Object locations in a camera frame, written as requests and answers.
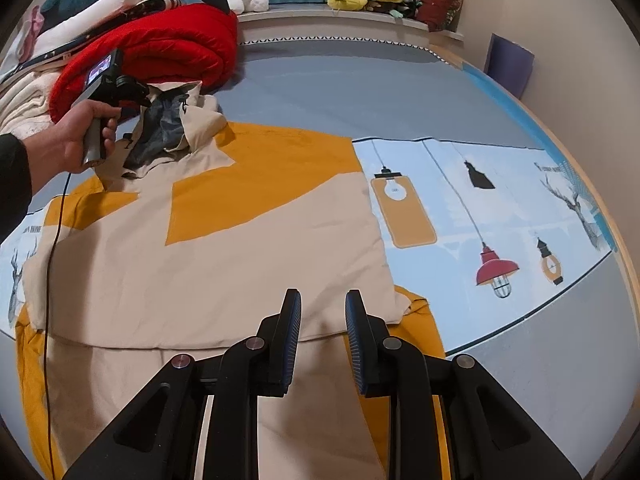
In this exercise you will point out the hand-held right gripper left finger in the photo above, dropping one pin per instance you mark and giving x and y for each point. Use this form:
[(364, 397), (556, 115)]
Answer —
[(294, 335)]

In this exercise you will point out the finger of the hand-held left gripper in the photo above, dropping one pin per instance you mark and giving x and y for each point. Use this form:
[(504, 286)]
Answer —
[(134, 92)]

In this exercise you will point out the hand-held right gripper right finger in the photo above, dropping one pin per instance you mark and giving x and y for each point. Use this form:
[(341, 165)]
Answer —
[(356, 340)]

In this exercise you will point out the beige and yellow jacket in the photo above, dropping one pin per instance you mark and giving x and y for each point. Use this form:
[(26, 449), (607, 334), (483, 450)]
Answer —
[(200, 260)]

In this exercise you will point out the person's left forearm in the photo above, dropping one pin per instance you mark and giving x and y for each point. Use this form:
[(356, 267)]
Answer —
[(12, 185)]

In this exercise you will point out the person's left hand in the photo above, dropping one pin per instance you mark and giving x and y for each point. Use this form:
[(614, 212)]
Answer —
[(70, 135)]

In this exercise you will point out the red folded quilt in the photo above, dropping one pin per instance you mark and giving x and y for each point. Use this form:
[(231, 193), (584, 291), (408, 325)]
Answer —
[(165, 45)]

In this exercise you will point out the white pillow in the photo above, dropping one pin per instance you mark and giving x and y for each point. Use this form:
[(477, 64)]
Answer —
[(110, 2)]

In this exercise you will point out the cream fluffy folded blanket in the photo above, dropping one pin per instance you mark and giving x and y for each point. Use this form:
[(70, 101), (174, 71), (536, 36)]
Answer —
[(25, 105)]

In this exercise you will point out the white and pink cloth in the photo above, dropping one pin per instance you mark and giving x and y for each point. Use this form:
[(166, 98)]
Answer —
[(32, 25)]

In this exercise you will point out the window sill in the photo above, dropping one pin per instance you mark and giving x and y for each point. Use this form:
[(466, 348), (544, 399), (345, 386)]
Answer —
[(325, 17)]

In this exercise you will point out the grey bed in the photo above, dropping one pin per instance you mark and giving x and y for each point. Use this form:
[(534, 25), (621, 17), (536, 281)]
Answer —
[(350, 90)]

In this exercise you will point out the purple board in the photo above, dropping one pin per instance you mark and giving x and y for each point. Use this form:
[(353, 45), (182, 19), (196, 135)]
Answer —
[(510, 65)]

